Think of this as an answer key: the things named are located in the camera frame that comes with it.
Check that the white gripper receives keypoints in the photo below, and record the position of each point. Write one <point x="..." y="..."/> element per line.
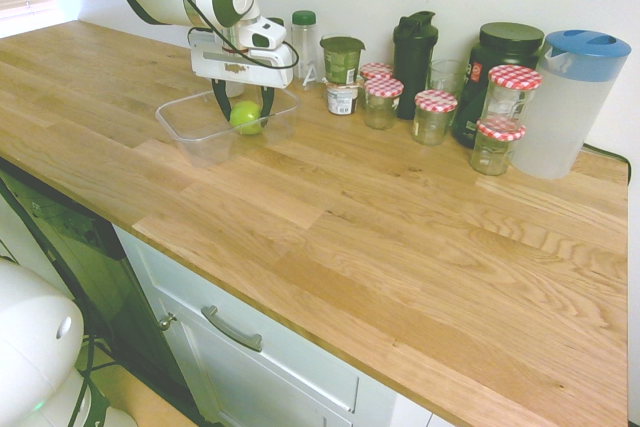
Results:
<point x="235" y="64"/>

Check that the green apple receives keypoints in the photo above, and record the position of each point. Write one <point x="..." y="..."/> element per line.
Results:
<point x="244" y="117"/>

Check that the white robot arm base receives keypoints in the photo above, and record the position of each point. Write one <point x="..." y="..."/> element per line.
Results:
<point x="30" y="337"/>

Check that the clear rectangular plastic container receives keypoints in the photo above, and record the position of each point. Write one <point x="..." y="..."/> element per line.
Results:
<point x="200" y="147"/>

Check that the clear bottle green lid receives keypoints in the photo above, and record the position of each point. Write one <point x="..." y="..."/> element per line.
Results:
<point x="304" y="42"/>

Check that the white labelled yogurt cup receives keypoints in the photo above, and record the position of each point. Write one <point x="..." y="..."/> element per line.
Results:
<point x="342" y="99"/>

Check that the green yogurt cup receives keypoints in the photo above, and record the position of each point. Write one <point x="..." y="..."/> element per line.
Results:
<point x="342" y="59"/>

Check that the glass jar red checkered lid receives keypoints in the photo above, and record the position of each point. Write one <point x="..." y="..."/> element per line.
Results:
<point x="382" y="102"/>
<point x="376" y="69"/>
<point x="434" y="119"/>
<point x="495" y="154"/>

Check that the black shaker bottle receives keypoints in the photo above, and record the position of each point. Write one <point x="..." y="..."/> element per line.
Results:
<point x="412" y="67"/>

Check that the short clear drinking glass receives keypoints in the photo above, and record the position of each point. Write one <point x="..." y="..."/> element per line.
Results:
<point x="447" y="77"/>

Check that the dark built-in appliance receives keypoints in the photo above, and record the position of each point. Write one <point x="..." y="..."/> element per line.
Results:
<point x="75" y="247"/>

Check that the small metal cabinet knob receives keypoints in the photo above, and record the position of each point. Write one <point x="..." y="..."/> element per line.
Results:
<point x="167" y="321"/>

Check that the black protein powder tub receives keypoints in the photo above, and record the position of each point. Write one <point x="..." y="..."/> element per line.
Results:
<point x="482" y="62"/>

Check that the tall glass jar checkered lid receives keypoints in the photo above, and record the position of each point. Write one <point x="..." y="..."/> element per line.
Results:
<point x="512" y="97"/>

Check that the frosted pitcher blue lid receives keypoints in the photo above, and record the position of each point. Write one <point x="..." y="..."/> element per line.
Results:
<point x="570" y="112"/>

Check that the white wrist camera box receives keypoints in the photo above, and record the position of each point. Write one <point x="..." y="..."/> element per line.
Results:
<point x="262" y="34"/>

